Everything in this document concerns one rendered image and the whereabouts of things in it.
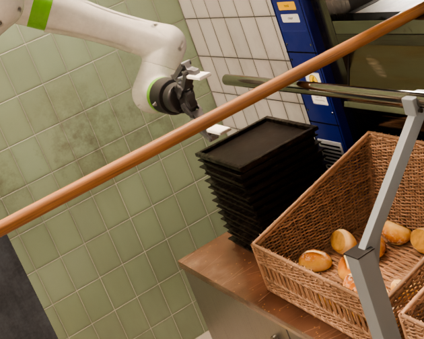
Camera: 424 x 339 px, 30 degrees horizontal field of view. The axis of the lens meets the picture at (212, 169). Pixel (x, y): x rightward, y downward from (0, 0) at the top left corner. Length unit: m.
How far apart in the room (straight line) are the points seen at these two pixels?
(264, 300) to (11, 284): 0.68
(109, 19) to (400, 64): 0.76
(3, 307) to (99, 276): 0.87
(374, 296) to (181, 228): 1.69
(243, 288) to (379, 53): 0.76
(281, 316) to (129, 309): 1.13
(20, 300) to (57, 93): 0.90
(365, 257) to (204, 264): 1.09
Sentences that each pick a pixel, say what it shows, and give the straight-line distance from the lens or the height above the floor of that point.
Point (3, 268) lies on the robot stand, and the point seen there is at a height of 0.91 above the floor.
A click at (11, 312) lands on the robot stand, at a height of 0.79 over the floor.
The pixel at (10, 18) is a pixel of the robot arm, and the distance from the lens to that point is 1.88.
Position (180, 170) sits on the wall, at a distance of 3.08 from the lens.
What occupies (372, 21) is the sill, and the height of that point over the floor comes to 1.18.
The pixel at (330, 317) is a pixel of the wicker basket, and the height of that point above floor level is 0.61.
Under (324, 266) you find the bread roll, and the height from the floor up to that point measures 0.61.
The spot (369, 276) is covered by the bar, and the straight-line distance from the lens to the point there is 1.51.
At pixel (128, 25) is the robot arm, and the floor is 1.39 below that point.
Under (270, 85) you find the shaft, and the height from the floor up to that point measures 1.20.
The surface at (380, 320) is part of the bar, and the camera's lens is 1.56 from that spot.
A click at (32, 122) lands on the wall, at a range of 2.84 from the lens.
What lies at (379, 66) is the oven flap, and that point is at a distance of 2.21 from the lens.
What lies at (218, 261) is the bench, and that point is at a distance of 2.49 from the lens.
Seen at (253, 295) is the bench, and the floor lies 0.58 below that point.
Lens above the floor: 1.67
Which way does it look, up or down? 20 degrees down
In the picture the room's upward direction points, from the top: 21 degrees counter-clockwise
